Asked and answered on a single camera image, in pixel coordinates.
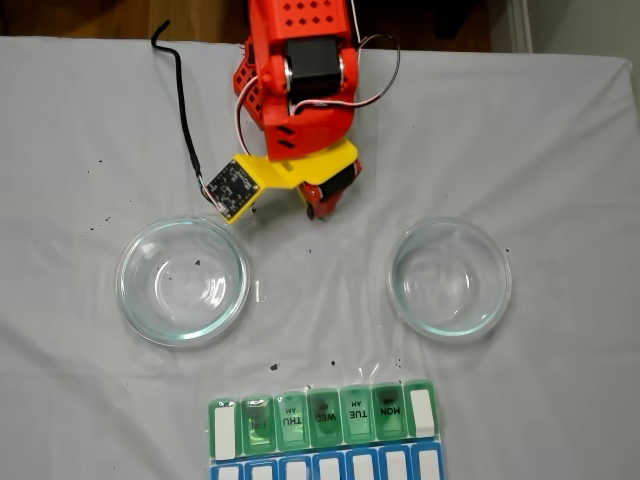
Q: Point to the small glass bowl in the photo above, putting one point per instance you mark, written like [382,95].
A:
[480,310]

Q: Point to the large glass bowl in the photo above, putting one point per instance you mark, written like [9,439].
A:
[140,310]

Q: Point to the weekly pill organizer box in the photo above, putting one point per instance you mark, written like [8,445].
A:
[360,450]

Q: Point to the camera circuit board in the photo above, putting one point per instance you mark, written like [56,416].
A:
[232,190]

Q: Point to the white tablecloth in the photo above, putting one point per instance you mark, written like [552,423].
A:
[320,320]

